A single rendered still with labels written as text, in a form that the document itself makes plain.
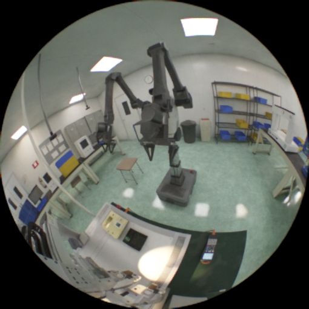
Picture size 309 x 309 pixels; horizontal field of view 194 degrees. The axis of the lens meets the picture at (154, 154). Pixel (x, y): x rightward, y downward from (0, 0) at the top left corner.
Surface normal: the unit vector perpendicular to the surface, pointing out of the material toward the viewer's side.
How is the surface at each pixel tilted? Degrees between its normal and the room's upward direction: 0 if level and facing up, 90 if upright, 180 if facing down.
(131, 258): 0
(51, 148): 90
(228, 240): 0
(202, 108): 90
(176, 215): 0
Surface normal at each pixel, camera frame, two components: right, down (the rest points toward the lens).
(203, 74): -0.39, 0.59
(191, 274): -0.25, -0.81
